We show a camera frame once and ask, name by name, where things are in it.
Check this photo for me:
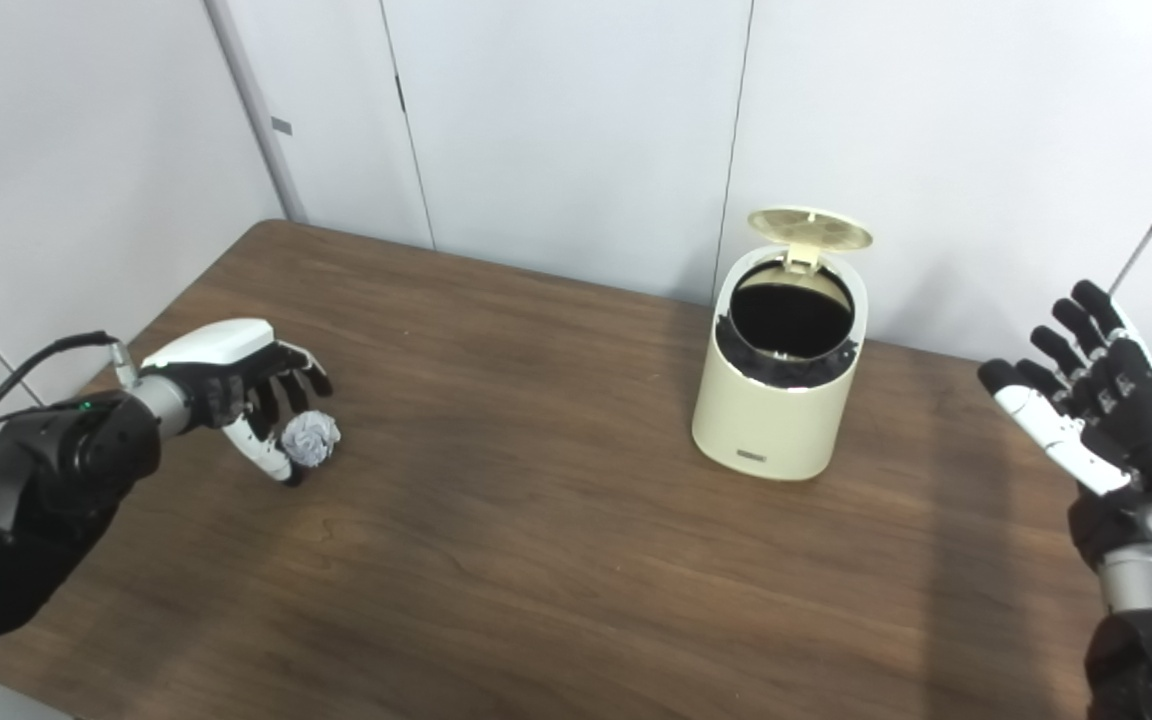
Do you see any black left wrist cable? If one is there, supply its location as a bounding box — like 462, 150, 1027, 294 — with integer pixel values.
0, 331, 137, 481

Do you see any cream round bin lid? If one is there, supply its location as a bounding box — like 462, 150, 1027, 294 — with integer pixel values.
746, 207, 874, 271

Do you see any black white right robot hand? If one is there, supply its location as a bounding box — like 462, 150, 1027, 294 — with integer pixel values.
977, 279, 1152, 571

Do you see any cream-colored cylindrical bin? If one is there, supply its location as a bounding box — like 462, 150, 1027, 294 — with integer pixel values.
691, 245, 869, 482

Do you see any white paper ball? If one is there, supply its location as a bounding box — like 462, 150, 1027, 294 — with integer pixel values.
281, 410, 342, 468

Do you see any black bin liner bag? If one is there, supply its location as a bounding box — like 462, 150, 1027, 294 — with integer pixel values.
716, 262, 862, 386

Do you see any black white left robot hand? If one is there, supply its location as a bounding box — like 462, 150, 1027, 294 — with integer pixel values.
136, 318, 334, 488

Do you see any gray wall post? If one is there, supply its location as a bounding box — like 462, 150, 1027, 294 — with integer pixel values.
204, 0, 309, 225

